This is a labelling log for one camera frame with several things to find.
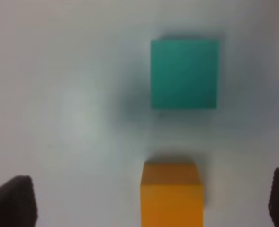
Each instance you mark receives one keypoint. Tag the orange block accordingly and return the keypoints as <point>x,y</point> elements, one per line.
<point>171,195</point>

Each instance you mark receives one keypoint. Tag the green block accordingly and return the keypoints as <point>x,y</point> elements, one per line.
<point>184,73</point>

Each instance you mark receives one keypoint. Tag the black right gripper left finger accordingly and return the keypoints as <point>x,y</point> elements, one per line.
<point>18,203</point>

